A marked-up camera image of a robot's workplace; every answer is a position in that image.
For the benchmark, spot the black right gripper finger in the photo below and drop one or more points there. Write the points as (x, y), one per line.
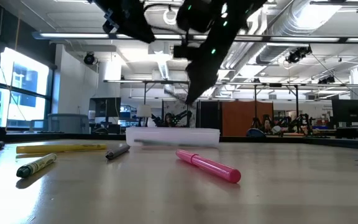
(200, 81)

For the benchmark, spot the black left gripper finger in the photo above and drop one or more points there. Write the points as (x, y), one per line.
(129, 18)

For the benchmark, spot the translucent supply box pink lid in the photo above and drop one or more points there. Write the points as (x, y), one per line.
(172, 133)

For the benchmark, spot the thick pink highlighter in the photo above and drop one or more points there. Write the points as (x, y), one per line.
(210, 166)

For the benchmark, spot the grey marker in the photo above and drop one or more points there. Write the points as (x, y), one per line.
(117, 152)

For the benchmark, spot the yellow highlighter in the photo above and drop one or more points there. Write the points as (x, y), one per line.
(57, 148)

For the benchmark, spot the black partition panel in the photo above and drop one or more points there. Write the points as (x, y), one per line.
(210, 118)

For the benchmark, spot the person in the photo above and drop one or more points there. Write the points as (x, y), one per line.
(168, 119)

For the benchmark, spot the orange partition panel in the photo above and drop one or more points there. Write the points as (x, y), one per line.
(238, 118)

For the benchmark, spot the black ceiling dome fixture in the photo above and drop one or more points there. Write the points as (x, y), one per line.
(89, 58)

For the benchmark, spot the blue chair back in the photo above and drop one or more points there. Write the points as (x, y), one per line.
(255, 133)

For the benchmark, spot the black ceiling track light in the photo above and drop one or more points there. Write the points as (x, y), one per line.
(297, 55)
(326, 80)

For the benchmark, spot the black computer monitor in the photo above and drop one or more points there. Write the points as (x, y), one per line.
(350, 110)
(107, 107)

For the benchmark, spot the large glass window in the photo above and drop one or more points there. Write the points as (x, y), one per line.
(23, 74)

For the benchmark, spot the grey bin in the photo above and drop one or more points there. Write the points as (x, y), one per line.
(68, 124)

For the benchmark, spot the overhead beam with light strips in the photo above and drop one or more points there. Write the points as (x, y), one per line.
(342, 40)

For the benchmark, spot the black metal workstation frame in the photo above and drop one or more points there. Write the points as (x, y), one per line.
(129, 81)

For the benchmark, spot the silver ribbed ventilation duct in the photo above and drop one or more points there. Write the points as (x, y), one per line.
(291, 25)

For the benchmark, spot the black aluminium table frame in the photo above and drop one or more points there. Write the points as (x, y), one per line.
(291, 140)

